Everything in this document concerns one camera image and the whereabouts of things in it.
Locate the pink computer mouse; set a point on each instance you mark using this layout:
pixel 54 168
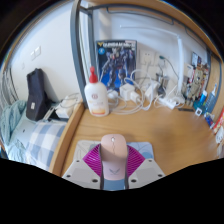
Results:
pixel 114 156

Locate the blue spray bottle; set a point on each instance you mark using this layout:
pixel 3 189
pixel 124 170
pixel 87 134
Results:
pixel 210 101

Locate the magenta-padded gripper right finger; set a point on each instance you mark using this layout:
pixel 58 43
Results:
pixel 146 170

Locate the white wall switch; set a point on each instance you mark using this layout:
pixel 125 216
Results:
pixel 35 52

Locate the beige robot figure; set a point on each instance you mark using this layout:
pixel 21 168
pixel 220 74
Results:
pixel 194 83

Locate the grey metal shelf frame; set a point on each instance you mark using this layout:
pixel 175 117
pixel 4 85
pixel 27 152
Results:
pixel 76 50

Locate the black bag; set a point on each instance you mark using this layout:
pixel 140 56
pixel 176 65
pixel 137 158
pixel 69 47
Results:
pixel 37 96

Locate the blue plaid pillow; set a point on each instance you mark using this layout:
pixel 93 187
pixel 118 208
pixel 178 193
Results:
pixel 45 143

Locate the white charger block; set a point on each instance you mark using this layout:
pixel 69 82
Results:
pixel 126 91

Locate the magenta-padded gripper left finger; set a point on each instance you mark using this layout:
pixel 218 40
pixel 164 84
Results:
pixel 81 171

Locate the blue snack packet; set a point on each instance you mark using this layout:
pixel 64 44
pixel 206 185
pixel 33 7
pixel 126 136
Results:
pixel 209 119

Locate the white power adapter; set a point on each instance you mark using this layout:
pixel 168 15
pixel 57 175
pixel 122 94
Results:
pixel 151 91

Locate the black pen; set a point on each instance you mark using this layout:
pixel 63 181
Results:
pixel 185 109

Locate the white power strip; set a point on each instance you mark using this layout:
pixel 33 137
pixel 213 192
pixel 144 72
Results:
pixel 166 102

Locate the white lotion bottle red cap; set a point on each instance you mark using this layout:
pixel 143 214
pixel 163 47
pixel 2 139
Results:
pixel 96 98

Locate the white mouse pad blue clouds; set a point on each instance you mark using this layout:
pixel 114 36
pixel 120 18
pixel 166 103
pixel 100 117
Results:
pixel 143 148

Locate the robot model kit box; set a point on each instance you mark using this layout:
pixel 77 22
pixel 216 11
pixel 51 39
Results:
pixel 116 61

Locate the teal blanket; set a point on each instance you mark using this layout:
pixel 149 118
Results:
pixel 11 123

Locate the white wall socket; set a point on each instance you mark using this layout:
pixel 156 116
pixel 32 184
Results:
pixel 147 57

